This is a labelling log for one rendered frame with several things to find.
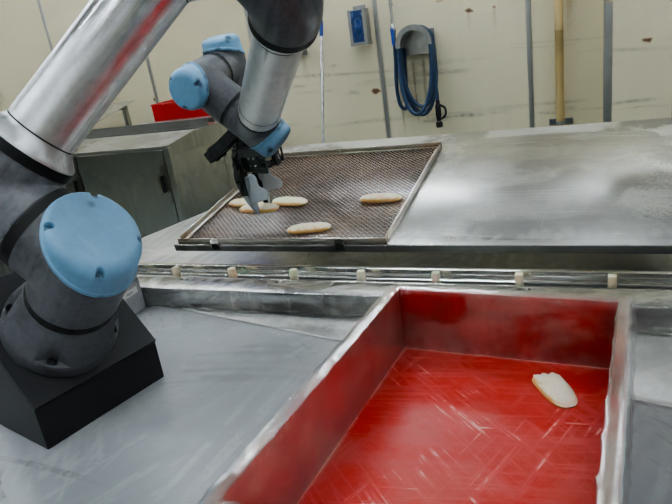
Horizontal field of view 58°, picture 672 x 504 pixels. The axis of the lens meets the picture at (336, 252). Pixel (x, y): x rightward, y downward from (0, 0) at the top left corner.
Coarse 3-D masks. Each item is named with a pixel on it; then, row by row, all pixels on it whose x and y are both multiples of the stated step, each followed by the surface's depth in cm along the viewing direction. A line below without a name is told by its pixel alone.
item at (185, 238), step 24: (408, 144) 160; (432, 144) 157; (312, 168) 162; (336, 168) 159; (360, 168) 155; (408, 168) 149; (288, 192) 151; (312, 192) 148; (336, 192) 145; (360, 192) 142; (384, 192) 139; (408, 192) 136; (216, 216) 147; (264, 216) 141; (312, 216) 136; (384, 216) 128; (192, 240) 136; (240, 240) 131; (264, 240) 128; (288, 240) 126; (312, 240) 124; (360, 240) 120; (384, 240) 117
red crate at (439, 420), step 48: (384, 384) 82; (432, 384) 81; (480, 384) 79; (528, 384) 78; (576, 384) 76; (384, 432) 73; (432, 432) 71; (480, 432) 70; (528, 432) 69; (576, 432) 68; (336, 480) 66; (384, 480) 65; (432, 480) 64; (480, 480) 63; (528, 480) 62; (576, 480) 61
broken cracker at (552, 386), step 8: (536, 376) 78; (544, 376) 77; (552, 376) 77; (560, 376) 77; (536, 384) 77; (544, 384) 76; (552, 384) 75; (560, 384) 75; (568, 384) 75; (544, 392) 75; (552, 392) 74; (560, 392) 74; (568, 392) 74; (552, 400) 73; (560, 400) 73; (568, 400) 72; (576, 400) 73; (568, 408) 72
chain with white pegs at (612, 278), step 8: (176, 272) 128; (232, 272) 122; (296, 272) 117; (360, 272) 110; (432, 272) 105; (520, 272) 100; (360, 280) 111; (432, 280) 105; (440, 280) 106; (520, 280) 99; (608, 280) 94; (616, 280) 94
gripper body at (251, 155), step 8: (240, 144) 124; (232, 152) 124; (240, 152) 123; (248, 152) 122; (256, 152) 121; (232, 160) 125; (240, 160) 124; (248, 160) 124; (256, 160) 122; (264, 160) 121; (272, 160) 126; (280, 160) 127; (248, 168) 125; (256, 168) 124; (264, 168) 122
